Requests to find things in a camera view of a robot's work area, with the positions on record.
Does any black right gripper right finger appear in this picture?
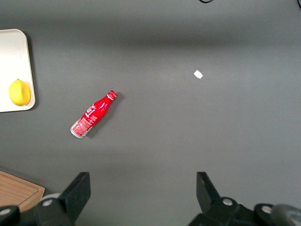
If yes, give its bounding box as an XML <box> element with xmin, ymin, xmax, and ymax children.
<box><xmin>187</xmin><ymin>171</ymin><xmax>257</xmax><ymax>226</ymax></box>

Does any beige plastic tray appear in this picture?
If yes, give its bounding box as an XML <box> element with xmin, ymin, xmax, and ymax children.
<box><xmin>0</xmin><ymin>28</ymin><xmax>36</xmax><ymax>113</ymax></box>

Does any yellow lemon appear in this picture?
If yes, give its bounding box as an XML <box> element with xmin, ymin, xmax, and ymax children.
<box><xmin>8</xmin><ymin>79</ymin><xmax>32</xmax><ymax>107</ymax></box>

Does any wooden drawer cabinet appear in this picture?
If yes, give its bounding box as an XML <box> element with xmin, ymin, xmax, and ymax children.
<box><xmin>0</xmin><ymin>170</ymin><xmax>46</xmax><ymax>213</ymax></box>

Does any red soda bottle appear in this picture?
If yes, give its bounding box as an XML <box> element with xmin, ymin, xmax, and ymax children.
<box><xmin>70</xmin><ymin>89</ymin><xmax>119</xmax><ymax>139</ymax></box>

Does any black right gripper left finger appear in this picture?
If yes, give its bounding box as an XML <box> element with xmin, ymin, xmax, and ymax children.
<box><xmin>34</xmin><ymin>171</ymin><xmax>92</xmax><ymax>226</ymax></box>

